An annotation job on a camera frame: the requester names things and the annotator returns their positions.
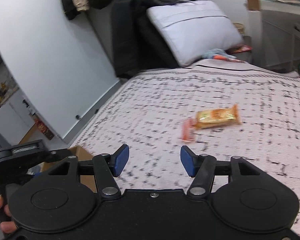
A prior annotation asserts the orange snack packet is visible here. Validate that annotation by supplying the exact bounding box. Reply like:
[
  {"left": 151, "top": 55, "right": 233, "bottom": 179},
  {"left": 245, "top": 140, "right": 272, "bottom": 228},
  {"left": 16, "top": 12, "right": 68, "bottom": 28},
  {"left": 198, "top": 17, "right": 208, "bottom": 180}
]
[{"left": 195, "top": 104, "right": 241, "bottom": 129}]

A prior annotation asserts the black jacket on chair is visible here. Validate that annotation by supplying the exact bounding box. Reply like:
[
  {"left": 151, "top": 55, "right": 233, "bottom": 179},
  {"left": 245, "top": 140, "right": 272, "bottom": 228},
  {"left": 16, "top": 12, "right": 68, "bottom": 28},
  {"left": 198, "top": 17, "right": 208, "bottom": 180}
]
[{"left": 111, "top": 0, "right": 198, "bottom": 79}]

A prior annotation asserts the grey door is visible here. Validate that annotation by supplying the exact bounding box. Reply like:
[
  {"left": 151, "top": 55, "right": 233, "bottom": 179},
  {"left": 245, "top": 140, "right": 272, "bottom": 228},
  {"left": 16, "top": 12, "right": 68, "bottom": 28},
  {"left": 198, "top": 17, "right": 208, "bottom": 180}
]
[{"left": 87, "top": 0, "right": 115, "bottom": 70}]

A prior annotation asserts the pink snack packet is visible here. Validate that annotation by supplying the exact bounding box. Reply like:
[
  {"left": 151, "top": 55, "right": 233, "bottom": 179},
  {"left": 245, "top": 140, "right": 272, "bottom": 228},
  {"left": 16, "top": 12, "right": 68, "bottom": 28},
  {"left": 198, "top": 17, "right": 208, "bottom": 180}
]
[{"left": 181, "top": 118, "right": 196, "bottom": 142}]

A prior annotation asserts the white pillow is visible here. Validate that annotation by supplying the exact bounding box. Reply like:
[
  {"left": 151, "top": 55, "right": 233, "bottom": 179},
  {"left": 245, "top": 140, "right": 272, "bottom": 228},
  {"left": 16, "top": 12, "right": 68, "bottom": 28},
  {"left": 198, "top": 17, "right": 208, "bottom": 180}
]
[{"left": 147, "top": 1, "right": 243, "bottom": 66}]

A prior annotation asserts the white desk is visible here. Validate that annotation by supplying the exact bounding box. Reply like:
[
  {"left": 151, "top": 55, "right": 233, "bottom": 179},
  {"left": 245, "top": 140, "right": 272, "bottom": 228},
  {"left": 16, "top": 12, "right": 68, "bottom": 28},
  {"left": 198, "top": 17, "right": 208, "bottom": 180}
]
[{"left": 245, "top": 0, "right": 300, "bottom": 72}]

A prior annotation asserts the dark soda bottle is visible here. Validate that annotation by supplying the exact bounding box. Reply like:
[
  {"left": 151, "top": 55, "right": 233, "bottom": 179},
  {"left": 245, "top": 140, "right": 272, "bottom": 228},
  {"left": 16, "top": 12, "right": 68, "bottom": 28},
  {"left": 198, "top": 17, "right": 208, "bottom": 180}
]
[{"left": 35, "top": 118, "right": 54, "bottom": 140}]

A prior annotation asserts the open cardboard box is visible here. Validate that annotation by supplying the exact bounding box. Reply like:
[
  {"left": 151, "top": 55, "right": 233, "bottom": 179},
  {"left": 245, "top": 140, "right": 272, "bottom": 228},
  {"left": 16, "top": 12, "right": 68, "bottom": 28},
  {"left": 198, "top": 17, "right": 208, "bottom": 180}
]
[{"left": 34, "top": 144, "right": 98, "bottom": 194}]

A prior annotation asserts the person's left hand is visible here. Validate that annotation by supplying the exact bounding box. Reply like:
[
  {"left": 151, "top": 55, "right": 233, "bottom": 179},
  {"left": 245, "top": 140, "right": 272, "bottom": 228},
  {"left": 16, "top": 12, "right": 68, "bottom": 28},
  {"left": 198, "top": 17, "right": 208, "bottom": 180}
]
[{"left": 0, "top": 195, "right": 17, "bottom": 234}]

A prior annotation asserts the patterned white bed blanket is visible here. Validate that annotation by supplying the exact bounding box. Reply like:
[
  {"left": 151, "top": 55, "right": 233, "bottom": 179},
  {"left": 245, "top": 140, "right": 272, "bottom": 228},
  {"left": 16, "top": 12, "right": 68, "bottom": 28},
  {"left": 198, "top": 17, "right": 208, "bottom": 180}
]
[{"left": 74, "top": 60, "right": 300, "bottom": 235}]

